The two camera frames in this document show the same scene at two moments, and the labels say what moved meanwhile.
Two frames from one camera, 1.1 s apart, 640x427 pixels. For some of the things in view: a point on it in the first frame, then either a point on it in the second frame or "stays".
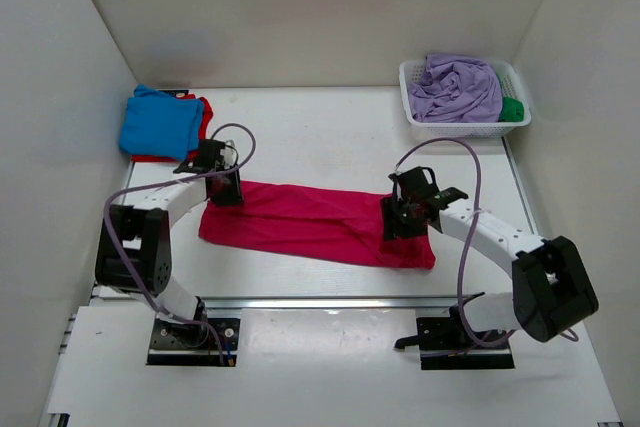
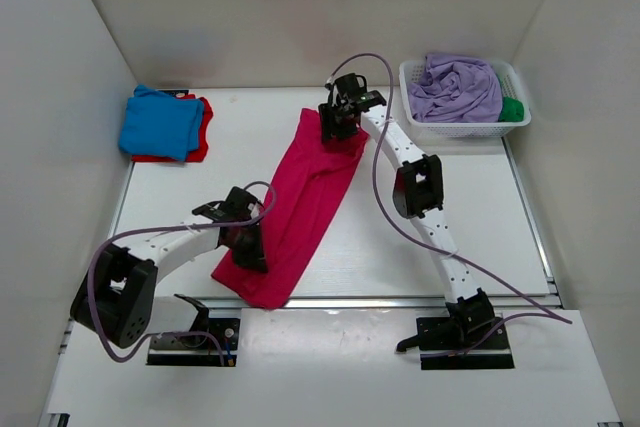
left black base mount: x=194 y=344 stays
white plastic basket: x=410 y=71 stays
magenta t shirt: x=311 y=223 to x=313 y=178
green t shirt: x=512 y=110 stays
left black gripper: x=234 y=196 to x=255 y=258
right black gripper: x=393 y=228 to x=331 y=131
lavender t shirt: x=456 y=89 stays
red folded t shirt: x=207 y=114 stays
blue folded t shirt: x=155 y=123 stays
